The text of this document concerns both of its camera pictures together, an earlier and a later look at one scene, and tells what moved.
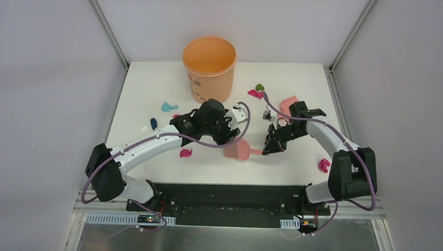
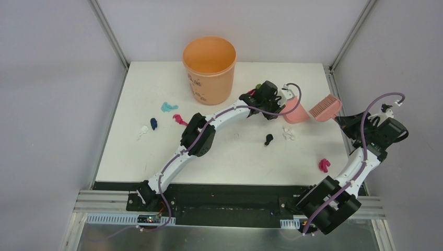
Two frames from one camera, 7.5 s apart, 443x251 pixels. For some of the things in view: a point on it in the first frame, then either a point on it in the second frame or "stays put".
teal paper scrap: x=165 y=107 stays put
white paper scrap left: x=143 y=129 stays put
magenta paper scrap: x=323 y=164 stays put
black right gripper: x=272 y=146 to x=347 y=123
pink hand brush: x=241 y=150 to x=327 y=109
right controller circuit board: x=308 y=225 stays put
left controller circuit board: x=148 y=219 stays put
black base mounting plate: x=258 y=205 stays put
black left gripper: x=223 y=130 to x=277 y=105
